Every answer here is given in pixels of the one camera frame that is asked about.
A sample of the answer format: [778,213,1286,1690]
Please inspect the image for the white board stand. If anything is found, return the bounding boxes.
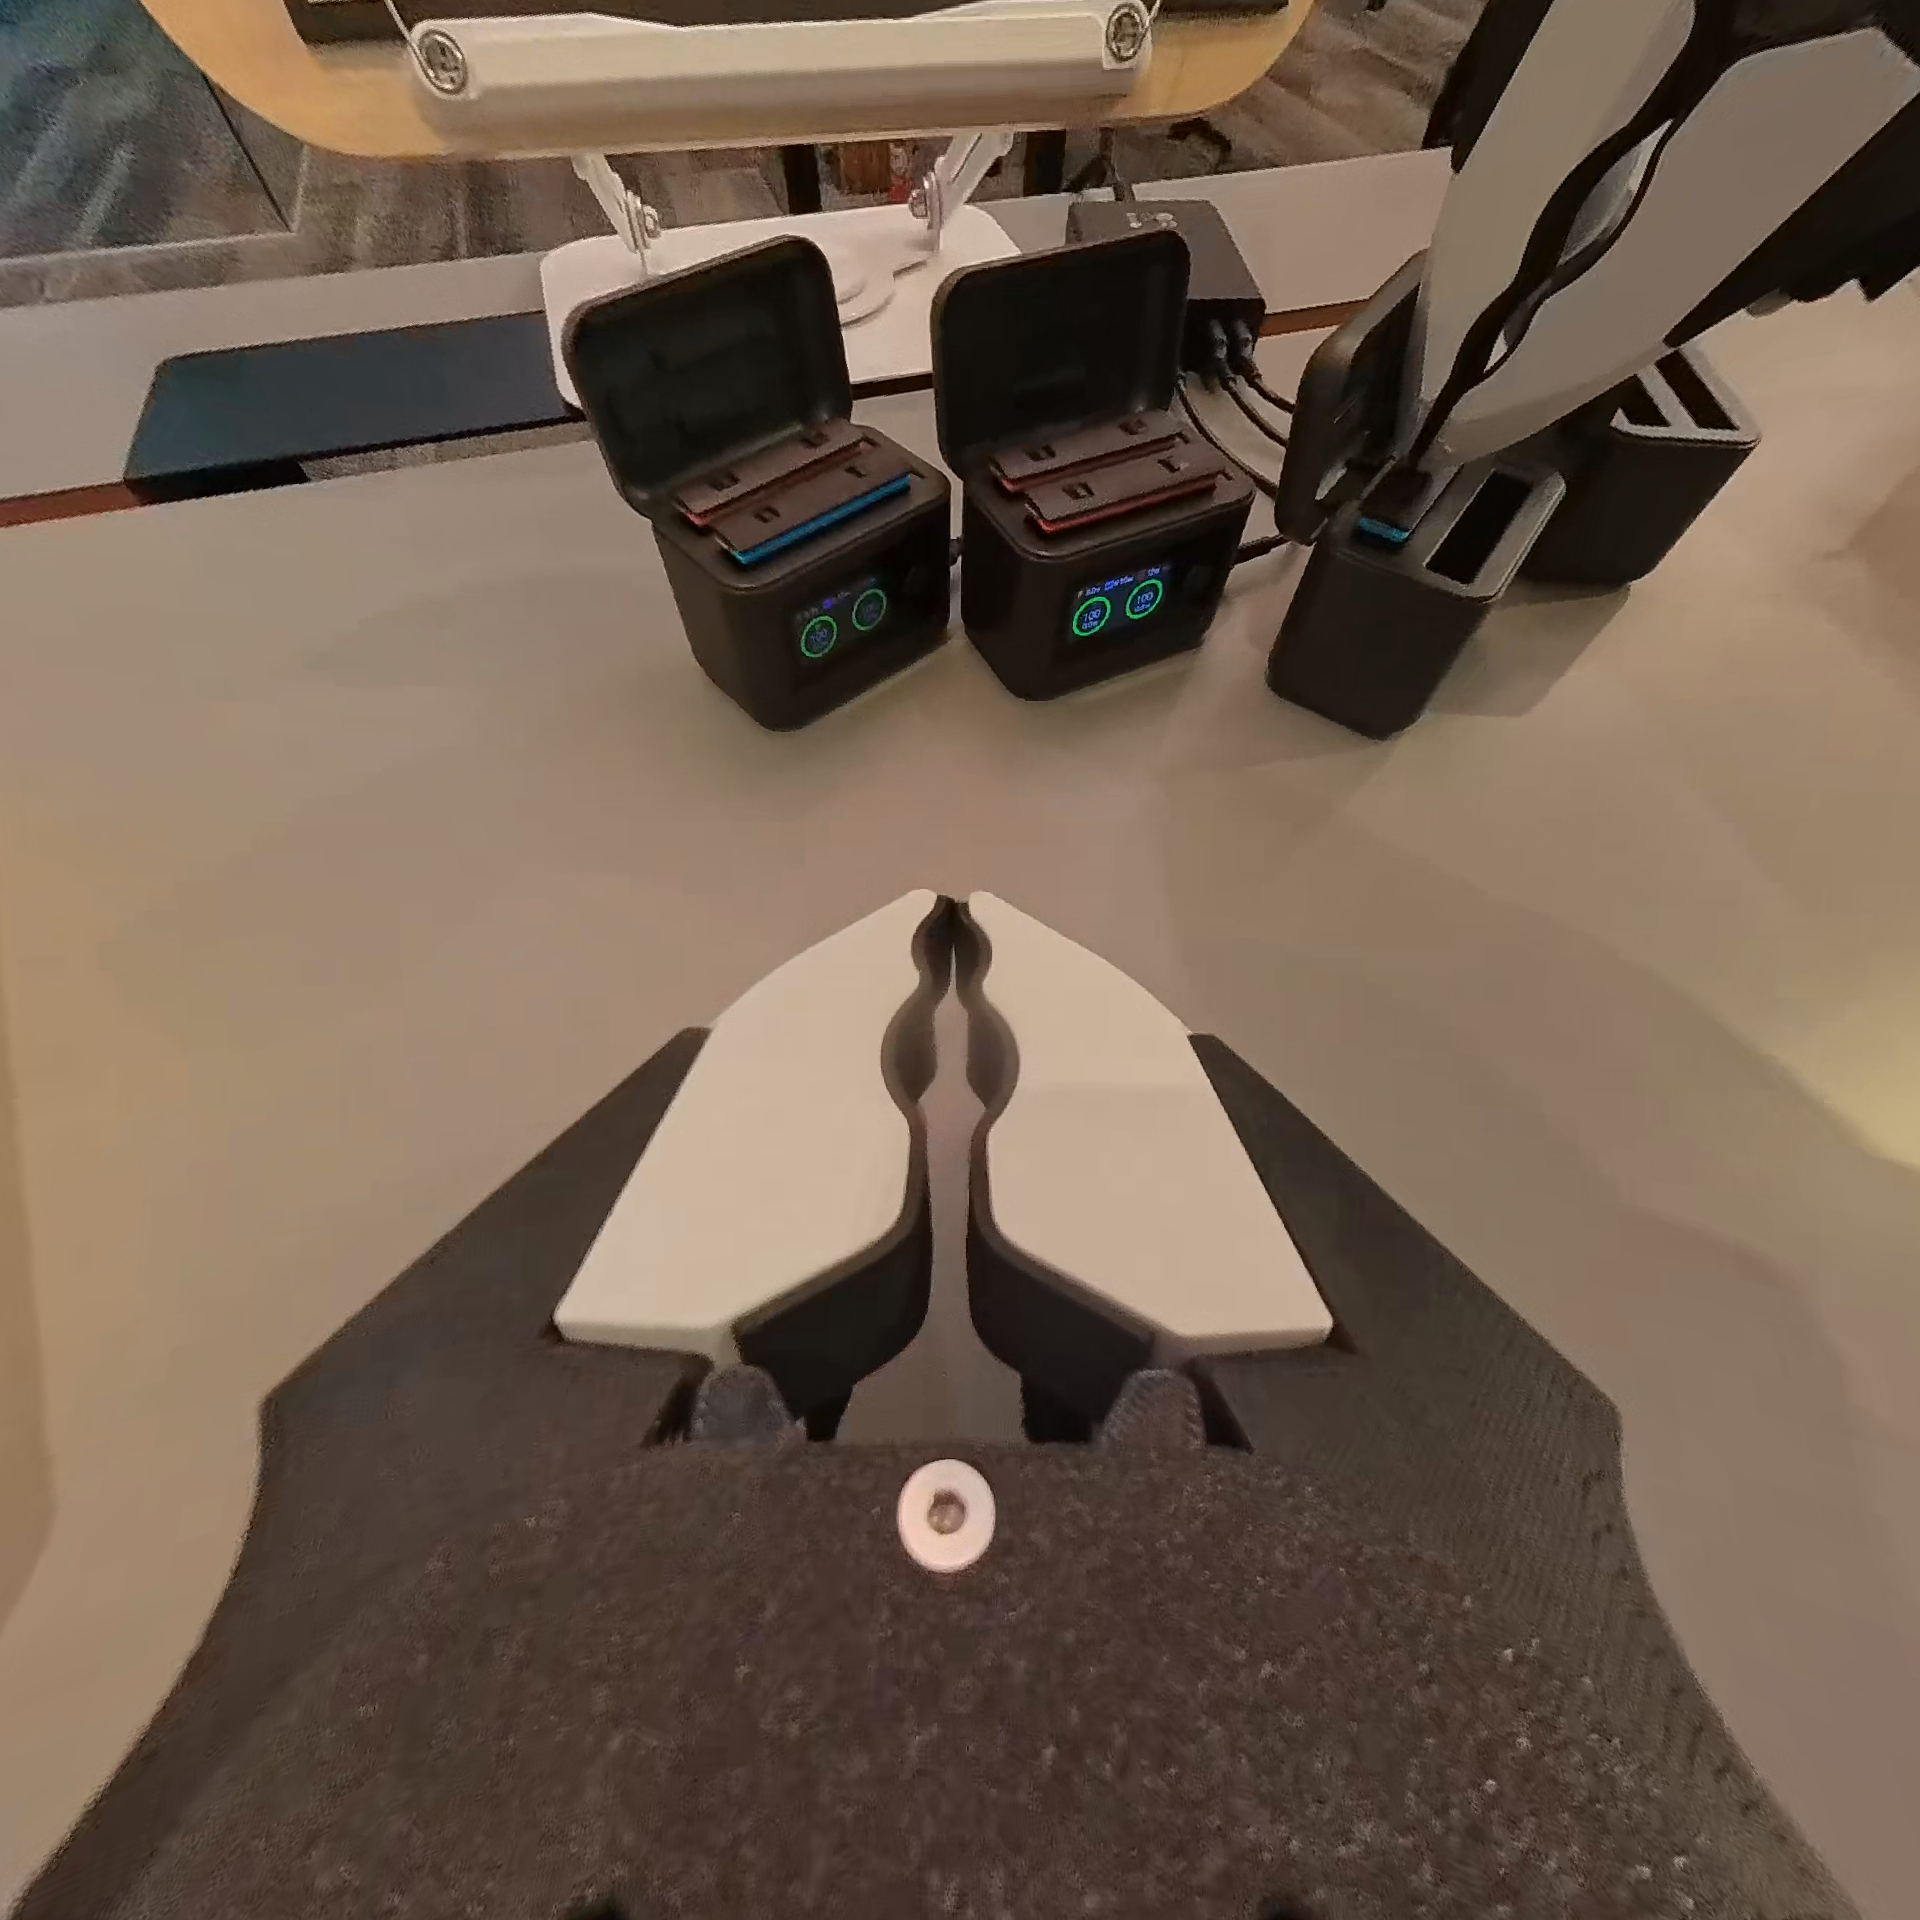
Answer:
[540,133,1019,414]

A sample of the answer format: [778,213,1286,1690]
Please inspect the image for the red edged black battery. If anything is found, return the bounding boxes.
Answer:
[982,423,1202,496]
[673,431,906,530]
[1019,455,1229,540]

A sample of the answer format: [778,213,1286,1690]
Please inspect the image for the black battery charging case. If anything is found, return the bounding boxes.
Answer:
[929,231,1260,703]
[565,234,957,733]
[1522,343,1766,589]
[1265,252,1570,740]

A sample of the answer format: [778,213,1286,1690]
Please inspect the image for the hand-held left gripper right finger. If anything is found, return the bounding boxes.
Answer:
[957,892,1340,1346]

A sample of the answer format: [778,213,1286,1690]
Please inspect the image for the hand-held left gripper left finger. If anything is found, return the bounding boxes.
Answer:
[550,892,941,1346]

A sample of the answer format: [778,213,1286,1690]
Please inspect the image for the dark blue mat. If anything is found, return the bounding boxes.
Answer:
[124,316,590,485]

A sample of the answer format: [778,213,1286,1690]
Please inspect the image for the white clip bar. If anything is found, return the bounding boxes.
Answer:
[410,5,1162,146]

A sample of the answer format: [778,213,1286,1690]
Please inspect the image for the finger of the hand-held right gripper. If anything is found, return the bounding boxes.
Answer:
[1417,0,1705,444]
[1439,0,1920,458]

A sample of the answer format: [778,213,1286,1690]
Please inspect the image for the black power hub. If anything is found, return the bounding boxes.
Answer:
[1067,197,1270,384]

